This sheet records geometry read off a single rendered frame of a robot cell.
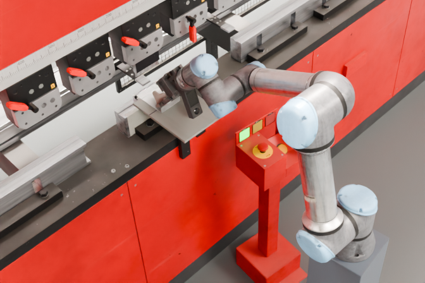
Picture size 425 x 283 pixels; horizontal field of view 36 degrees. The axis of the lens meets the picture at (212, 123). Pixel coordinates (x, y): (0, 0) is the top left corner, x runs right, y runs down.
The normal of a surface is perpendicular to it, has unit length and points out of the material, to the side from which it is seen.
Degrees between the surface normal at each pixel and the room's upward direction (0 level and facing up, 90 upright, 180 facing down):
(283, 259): 0
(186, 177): 90
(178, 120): 0
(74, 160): 90
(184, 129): 0
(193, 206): 90
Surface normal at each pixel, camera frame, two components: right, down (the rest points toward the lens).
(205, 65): 0.44, -0.24
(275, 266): -0.04, -0.71
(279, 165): 0.62, 0.53
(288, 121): -0.76, 0.38
